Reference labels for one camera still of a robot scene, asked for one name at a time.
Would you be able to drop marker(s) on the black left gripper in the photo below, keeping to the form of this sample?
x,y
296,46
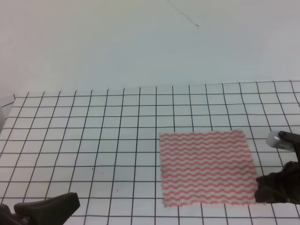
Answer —
x,y
52,211

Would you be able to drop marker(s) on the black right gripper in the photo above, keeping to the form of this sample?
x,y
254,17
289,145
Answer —
x,y
270,188

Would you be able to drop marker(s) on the pink wavy striped towel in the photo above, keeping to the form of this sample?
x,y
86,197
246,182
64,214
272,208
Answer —
x,y
211,168

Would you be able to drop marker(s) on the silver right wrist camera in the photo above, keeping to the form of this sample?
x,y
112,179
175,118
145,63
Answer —
x,y
273,140

